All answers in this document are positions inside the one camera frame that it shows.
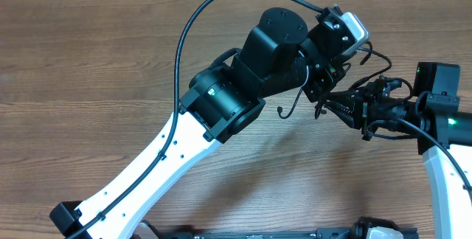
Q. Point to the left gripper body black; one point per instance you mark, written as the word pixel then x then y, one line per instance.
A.
pixel 324 80

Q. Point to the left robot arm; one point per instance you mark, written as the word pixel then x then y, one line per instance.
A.
pixel 212 110

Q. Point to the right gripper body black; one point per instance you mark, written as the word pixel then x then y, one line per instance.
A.
pixel 367 111

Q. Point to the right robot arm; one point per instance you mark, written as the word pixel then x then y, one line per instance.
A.
pixel 430 115

